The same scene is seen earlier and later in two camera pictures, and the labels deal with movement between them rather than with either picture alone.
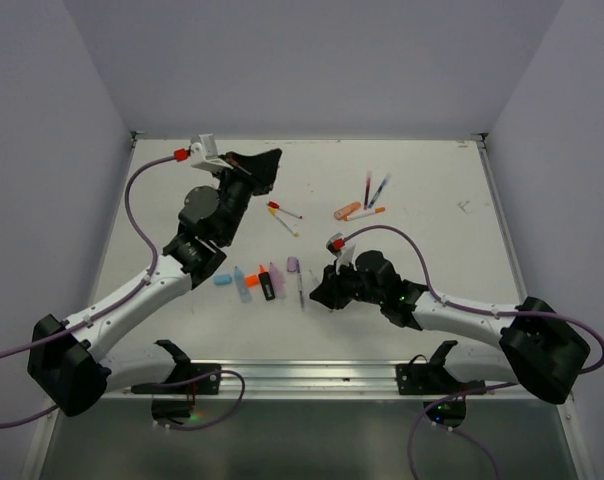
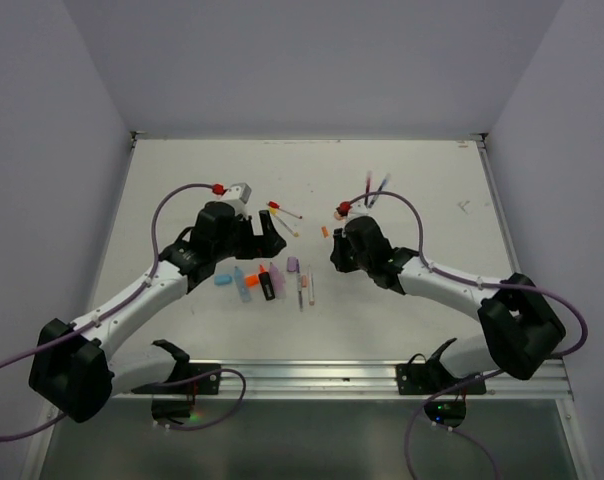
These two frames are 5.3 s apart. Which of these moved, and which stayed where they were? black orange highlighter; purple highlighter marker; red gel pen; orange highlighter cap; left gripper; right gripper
Moved: right gripper; left gripper
Stayed: purple highlighter marker; red gel pen; orange highlighter cap; black orange highlighter
